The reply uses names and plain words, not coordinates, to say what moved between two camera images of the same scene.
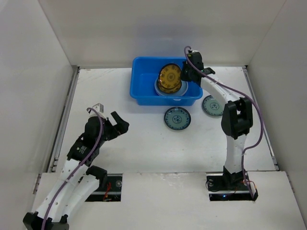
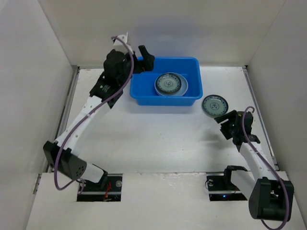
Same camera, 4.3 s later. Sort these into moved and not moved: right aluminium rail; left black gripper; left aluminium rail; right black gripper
Moved: right black gripper; left black gripper
Not moved: left aluminium rail; right aluminium rail
